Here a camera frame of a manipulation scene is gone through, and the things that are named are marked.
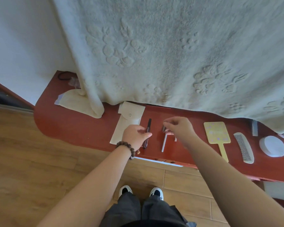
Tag person's right hand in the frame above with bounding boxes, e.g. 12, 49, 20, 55
163, 116, 197, 149

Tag person's left hand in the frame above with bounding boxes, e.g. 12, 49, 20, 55
122, 125, 153, 152

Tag cream snap pouch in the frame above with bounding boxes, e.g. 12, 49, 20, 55
109, 101, 146, 145

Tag dark brown makeup pencil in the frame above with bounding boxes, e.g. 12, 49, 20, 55
143, 118, 152, 149

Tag thin silver makeup pen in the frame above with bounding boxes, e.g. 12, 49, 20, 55
161, 132, 169, 153

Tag yellow hand mirror makeup tool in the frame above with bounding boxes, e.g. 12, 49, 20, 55
203, 121, 231, 163

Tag cream plastic comb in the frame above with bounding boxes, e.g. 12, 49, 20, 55
234, 132, 254, 164

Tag white round compact case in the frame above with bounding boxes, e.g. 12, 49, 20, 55
259, 136, 284, 158

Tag person's left forearm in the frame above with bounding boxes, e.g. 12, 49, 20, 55
37, 146, 133, 227

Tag person's right forearm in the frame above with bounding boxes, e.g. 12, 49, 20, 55
183, 136, 284, 227

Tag person's left black white shoe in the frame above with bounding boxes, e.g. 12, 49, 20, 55
118, 185, 133, 199

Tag person's black white shoe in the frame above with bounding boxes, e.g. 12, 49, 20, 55
118, 185, 133, 199
149, 187, 164, 201

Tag person's right black white shoe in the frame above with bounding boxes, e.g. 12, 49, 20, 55
149, 187, 164, 201

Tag white green floral box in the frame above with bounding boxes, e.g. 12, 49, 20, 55
135, 156, 183, 167

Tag red wooden table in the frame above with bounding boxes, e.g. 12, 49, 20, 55
34, 70, 284, 185

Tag dark grey trousers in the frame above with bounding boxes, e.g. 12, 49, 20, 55
99, 192, 197, 227

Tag pale green embossed towel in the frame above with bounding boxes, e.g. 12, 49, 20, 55
50, 0, 284, 141

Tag crinkled clear plastic bag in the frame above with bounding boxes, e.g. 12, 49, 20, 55
68, 77, 81, 90

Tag brown wooden bead bracelet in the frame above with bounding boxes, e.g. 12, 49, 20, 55
115, 141, 140, 160

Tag black hair tie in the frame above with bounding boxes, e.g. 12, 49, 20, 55
58, 71, 73, 81

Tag red wooden door frame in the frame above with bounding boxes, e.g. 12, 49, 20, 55
0, 77, 35, 109

